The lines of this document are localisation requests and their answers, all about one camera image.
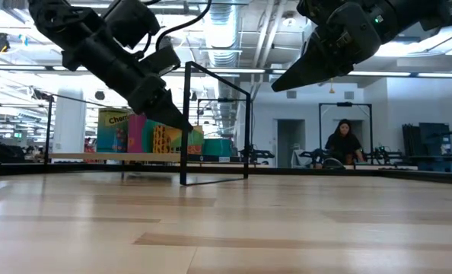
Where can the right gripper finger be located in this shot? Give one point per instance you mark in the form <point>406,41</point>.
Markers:
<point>317,64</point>

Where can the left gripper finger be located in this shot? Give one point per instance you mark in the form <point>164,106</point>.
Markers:
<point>169,110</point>

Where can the colourful cereal boxes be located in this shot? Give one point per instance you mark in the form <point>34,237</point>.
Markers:
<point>136,137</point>

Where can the orange patterned can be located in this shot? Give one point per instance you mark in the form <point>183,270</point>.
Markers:
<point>196,149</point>

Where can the teal can with yellow banner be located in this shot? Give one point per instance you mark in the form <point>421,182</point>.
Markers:
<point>112,133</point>

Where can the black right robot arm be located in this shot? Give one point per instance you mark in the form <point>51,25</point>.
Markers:
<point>439,11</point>

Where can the black background robot arm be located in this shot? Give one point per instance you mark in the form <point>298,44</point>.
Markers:
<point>313,154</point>
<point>258,154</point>
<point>382,149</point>

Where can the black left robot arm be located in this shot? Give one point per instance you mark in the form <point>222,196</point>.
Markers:
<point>70,26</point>

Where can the wooden shelf with black frames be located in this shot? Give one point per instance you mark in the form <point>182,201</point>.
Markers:
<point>115,157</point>

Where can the white column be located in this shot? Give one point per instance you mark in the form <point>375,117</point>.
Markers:
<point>69,122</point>

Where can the grey doorway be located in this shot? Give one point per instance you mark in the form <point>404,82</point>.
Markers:
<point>287,137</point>

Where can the person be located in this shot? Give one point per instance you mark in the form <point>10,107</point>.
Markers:
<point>343,146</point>

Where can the long ceiling light strip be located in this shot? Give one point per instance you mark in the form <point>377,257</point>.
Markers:
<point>20,68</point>

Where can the dark cabinet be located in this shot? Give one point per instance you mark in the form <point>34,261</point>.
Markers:
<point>431,139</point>

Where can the black background rig frame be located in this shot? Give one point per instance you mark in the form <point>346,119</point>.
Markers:
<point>344,104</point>
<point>222,100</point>

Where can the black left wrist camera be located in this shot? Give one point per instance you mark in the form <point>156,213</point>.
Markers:
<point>132,21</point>

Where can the silver ventilation duct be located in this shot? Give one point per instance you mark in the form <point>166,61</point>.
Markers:
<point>222,30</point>

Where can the black aluminium table frame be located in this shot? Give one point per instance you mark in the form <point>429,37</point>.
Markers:
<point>287,171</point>

